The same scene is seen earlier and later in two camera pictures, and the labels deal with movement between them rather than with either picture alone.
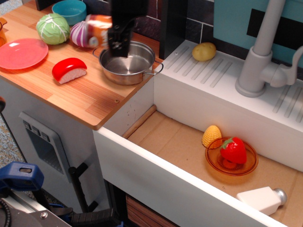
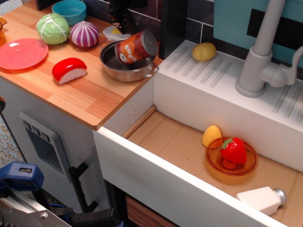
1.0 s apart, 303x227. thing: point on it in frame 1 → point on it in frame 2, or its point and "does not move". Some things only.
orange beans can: (98, 26) → (136, 48)
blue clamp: (18, 176) does not move
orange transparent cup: (3, 40) does not move
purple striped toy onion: (79, 34) does not move
